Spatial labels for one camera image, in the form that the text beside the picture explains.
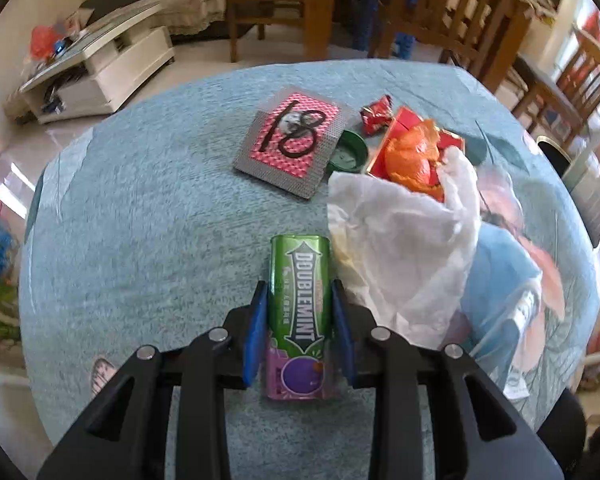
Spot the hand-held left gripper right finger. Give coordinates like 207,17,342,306
330,277,566,480

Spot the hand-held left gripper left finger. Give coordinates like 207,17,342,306
37,280,271,480

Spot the green gum tin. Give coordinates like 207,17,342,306
262,233,338,402

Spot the green round lid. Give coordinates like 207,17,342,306
330,130,370,175

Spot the black bin with gold rim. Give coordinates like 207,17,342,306
536,135,573,186

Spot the white crumpled tissue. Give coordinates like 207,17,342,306
326,147,482,351

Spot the teal printed tablecloth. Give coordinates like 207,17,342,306
17,59,600,463

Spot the orange peel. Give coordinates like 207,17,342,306
384,119,448,201

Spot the pink number card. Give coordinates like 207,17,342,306
232,87,353,201

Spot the red candy wrapper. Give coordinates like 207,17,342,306
359,94,395,137

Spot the person's dark clothing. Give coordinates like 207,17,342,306
535,390,600,480

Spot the white coffee table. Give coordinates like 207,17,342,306
5,0,176,126

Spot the blue plastic stool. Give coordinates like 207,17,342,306
355,0,416,58

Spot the wooden dining table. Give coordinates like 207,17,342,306
302,0,411,61

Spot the wooden chair with grey cushion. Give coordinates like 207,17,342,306
512,25,600,136

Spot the red plastic bag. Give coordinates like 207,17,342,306
29,25,63,58

